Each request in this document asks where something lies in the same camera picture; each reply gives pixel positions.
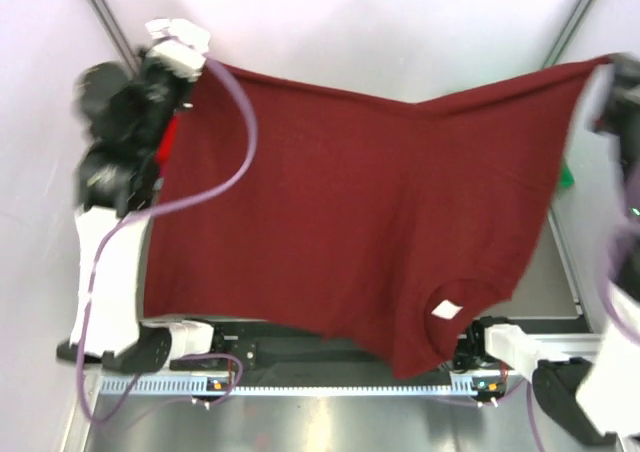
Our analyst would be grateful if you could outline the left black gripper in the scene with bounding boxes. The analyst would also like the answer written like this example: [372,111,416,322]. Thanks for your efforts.
[134,40,195,153]

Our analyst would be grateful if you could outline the dark red t shirt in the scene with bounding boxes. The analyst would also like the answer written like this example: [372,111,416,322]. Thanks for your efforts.
[143,56,607,379]

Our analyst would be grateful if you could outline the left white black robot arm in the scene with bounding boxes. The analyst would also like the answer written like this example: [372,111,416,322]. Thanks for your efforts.
[56,50,227,375]

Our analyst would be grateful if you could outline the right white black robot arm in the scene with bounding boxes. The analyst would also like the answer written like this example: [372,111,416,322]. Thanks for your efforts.
[456,54,639,451]

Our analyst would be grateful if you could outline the folded bright red t shirt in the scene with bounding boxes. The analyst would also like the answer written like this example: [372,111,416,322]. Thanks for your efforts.
[155,116,179,167]

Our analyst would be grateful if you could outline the green plastic bin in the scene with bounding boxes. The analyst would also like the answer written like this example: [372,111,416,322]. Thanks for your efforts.
[557,161,575,190]

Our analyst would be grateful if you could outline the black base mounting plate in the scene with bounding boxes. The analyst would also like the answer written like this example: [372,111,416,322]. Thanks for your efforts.
[169,320,393,376]

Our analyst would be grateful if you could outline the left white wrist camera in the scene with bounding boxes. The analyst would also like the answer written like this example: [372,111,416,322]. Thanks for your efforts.
[145,18,211,82]

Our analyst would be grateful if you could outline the right corner aluminium post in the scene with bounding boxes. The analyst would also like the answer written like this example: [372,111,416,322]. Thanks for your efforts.
[540,0,596,69]

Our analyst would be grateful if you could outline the corner aluminium post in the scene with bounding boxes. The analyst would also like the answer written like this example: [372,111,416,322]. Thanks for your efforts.
[87,0,139,73]
[540,0,596,69]

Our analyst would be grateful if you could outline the left corner aluminium post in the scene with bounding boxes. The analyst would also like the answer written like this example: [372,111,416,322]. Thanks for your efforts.
[87,0,139,73]

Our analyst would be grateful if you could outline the slotted grey cable duct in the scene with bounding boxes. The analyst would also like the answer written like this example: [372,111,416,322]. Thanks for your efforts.
[131,376,478,397]

